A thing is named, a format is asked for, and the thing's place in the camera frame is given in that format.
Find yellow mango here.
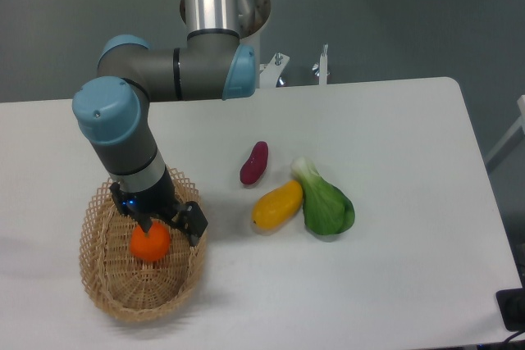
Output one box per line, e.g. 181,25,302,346
251,180,303,230

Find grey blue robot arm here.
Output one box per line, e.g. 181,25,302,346
72,0,259,245

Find white metal bracket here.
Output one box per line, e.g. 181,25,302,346
312,43,330,85

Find woven wicker basket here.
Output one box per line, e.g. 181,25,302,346
79,180,208,322

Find purple sweet potato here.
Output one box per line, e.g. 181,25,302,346
240,141,269,186

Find black device at table edge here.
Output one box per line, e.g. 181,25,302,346
495,288,524,332

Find orange fruit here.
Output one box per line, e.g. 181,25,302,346
130,221,171,262

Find green bok choy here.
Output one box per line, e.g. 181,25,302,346
290,157,355,236

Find white furniture frame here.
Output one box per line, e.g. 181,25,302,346
484,95,524,173

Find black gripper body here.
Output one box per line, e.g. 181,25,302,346
109,164,181,227

